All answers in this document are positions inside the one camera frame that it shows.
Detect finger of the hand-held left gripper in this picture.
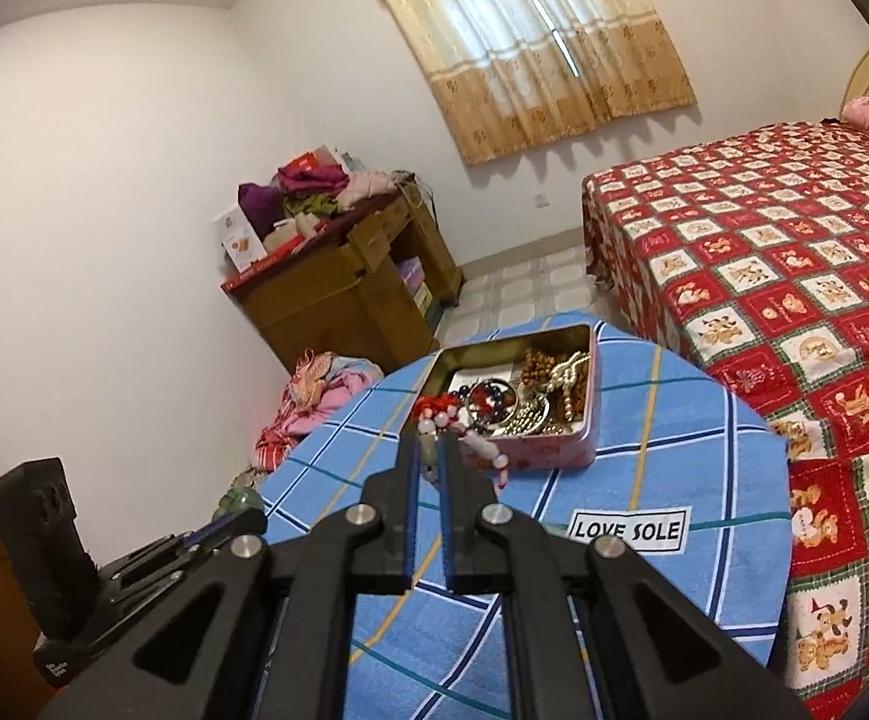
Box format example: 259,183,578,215
178,510,268,577

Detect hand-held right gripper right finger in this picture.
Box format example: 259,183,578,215
439,436,812,720

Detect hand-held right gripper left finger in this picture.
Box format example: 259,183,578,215
35,433,422,720

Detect green jade pendant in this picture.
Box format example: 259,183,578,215
212,487,263,523

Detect red and white bead string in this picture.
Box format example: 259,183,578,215
412,388,515,493

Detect pink tin box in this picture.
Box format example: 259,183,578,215
404,324,598,473

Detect dark purple bead bracelet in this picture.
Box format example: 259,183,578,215
457,379,520,422

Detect brown wooden bead necklace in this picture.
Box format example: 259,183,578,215
519,348,568,392

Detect white pearl necklace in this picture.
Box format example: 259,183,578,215
547,350,592,422

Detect pink clothes pile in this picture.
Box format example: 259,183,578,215
254,349,385,474

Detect blue plaid tablecloth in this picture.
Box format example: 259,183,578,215
262,311,794,720

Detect brown wooden desk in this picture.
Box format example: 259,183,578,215
223,190,466,377

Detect pink box in desk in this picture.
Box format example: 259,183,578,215
397,258,436,317

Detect flat red box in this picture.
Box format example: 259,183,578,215
220,232,308,294

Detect white cardboard box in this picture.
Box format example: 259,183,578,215
213,204,268,275

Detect purple cloth bundle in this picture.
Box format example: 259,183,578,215
238,183,283,239

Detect green cloth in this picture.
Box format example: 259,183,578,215
284,193,340,220

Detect beige pink cloth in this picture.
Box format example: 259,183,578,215
335,171,400,205

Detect magenta cloth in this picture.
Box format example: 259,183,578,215
275,161,350,197

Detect red printed bed blanket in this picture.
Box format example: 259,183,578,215
580,120,869,720

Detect beige patterned curtain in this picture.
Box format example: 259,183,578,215
344,0,698,167

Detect metallic gold bead bracelet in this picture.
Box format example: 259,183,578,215
505,396,556,437

